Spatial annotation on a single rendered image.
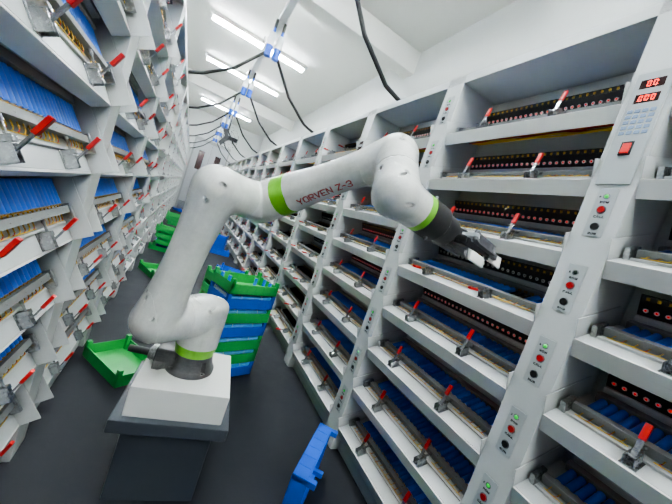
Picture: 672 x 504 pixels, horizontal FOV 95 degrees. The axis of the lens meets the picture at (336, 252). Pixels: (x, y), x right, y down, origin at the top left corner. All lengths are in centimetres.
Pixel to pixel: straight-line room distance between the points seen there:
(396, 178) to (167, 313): 67
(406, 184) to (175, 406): 88
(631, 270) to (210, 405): 113
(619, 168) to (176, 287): 113
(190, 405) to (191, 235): 51
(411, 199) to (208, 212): 48
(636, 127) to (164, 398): 140
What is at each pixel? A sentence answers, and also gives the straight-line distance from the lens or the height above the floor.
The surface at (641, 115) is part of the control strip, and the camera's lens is 107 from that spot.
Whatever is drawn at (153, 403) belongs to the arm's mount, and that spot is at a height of 33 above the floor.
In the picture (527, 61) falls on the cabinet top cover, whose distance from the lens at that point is 140.
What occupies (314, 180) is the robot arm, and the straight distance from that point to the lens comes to 82.
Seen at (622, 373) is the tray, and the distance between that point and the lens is 92.
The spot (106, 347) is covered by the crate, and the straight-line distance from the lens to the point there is 198.
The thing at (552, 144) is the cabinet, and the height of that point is 150.
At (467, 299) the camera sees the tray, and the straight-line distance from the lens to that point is 111.
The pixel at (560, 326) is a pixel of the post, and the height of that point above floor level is 91.
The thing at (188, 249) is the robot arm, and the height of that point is 79.
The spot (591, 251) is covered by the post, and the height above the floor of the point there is 111.
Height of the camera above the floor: 96
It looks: 4 degrees down
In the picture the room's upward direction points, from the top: 19 degrees clockwise
